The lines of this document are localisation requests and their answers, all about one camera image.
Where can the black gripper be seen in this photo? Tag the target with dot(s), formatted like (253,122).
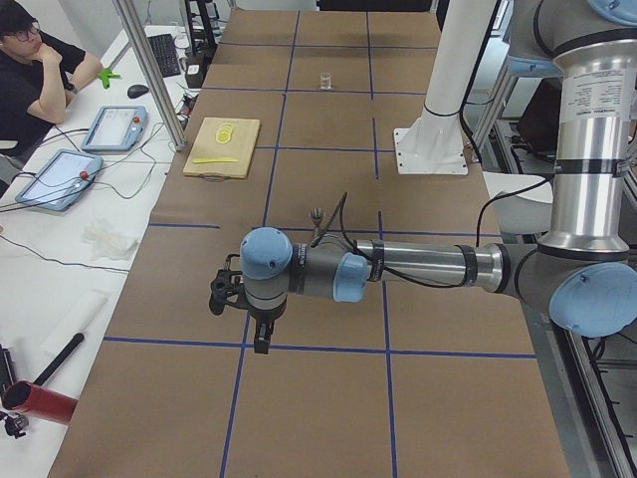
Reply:
(266,315)

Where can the clear glass measuring cup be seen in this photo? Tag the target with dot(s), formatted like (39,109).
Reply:
(325,81)

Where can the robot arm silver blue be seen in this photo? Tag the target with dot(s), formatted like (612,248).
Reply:
(577,274)

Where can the black rod tool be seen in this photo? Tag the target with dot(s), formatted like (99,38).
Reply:
(59,359)

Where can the white crumpled cloth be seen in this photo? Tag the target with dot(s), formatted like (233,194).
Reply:
(106,243)

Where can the yellow plastic knife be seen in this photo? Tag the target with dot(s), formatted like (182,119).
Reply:
(221,159)

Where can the wooden cutting board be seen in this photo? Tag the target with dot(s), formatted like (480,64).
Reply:
(241,146)

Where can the yellow lemon slices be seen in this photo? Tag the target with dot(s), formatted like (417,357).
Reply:
(224,132)

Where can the red cylinder bottle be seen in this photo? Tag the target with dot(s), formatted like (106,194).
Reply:
(36,401)

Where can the upper blue teach pendant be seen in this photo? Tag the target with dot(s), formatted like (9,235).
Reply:
(116,129)

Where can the blue teach pendant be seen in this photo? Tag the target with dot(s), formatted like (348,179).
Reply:
(116,129)
(61,181)

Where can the lower blue teach pendant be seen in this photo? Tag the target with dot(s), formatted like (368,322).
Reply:
(61,181)

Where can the black computer mouse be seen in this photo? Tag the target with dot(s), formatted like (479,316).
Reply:
(136,91)

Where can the white plastic chair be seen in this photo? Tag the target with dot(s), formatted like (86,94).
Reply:
(525,213)

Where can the black keyboard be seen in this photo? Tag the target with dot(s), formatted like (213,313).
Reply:
(165,54)

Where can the green plastic tool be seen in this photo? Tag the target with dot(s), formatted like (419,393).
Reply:
(106,75)

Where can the seated person black shirt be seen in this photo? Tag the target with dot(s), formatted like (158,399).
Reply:
(40,76)

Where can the aluminium frame post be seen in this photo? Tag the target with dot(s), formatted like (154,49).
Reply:
(135,32)

